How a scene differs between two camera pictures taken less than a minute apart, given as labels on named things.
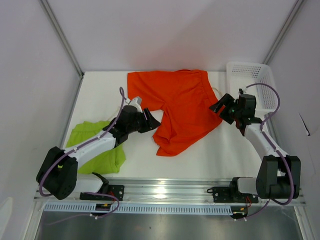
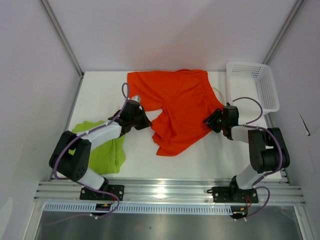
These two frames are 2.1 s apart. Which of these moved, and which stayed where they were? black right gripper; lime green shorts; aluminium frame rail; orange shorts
Moved: black right gripper
Stayed: orange shorts; lime green shorts; aluminium frame rail
